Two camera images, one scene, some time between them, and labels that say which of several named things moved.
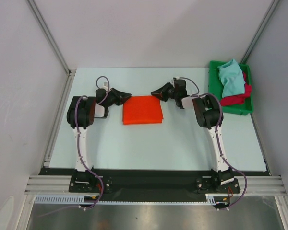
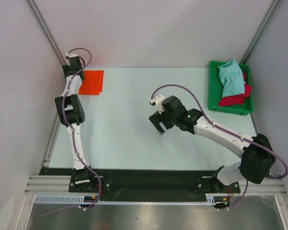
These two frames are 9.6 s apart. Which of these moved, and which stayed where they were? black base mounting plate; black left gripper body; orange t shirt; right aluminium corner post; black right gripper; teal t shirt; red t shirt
Moved: orange t shirt; black right gripper; black left gripper body
Stayed: red t shirt; teal t shirt; black base mounting plate; right aluminium corner post
